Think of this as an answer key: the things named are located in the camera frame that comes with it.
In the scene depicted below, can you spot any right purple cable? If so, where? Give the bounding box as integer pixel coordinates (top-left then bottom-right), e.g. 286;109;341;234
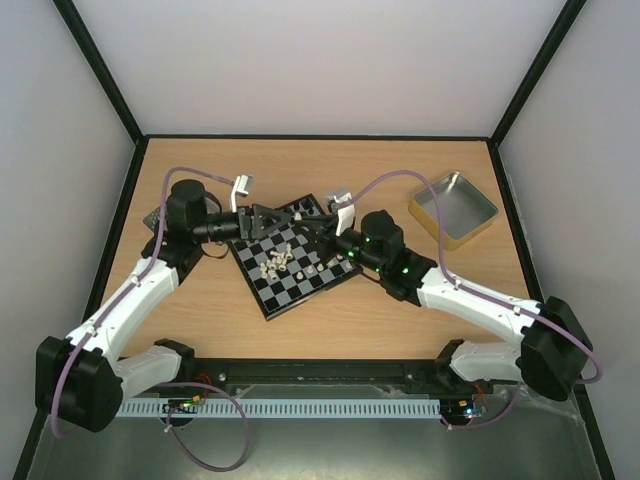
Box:
349;169;605;431

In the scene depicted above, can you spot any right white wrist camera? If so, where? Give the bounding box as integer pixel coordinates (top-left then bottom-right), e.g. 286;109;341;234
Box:
326;188;356;236

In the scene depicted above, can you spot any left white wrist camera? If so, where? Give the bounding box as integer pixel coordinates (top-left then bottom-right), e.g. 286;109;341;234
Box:
229;173;254;212

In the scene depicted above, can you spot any silver embossed tin lid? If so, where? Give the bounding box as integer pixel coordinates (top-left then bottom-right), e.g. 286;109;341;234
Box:
142;207;160;233

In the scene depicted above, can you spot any light blue slotted cable duct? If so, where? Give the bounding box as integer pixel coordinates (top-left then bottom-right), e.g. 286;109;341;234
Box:
117;398;441;419

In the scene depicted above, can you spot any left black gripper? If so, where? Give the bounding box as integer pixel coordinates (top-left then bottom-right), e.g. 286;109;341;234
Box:
194;204;291;244

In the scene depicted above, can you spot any black aluminium frame rail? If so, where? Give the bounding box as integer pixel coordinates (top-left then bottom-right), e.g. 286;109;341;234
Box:
49;355;581;396

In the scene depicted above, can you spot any gold square tin box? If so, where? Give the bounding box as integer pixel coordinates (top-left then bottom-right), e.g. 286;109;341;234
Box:
408;171;499;251

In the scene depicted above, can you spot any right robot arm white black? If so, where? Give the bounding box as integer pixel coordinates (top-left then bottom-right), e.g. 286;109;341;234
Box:
294;210;592;401

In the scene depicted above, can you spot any black silver chess board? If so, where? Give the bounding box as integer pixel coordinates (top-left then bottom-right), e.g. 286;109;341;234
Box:
229;221;363;321

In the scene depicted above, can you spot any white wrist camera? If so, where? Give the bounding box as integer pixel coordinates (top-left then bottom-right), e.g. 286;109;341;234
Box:
326;188;356;236
229;173;254;212

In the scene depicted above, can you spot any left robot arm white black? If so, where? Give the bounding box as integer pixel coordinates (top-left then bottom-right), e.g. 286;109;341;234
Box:
35;179;292;432

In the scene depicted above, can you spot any pile of white pieces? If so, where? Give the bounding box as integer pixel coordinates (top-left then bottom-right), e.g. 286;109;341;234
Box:
259;243;294;281

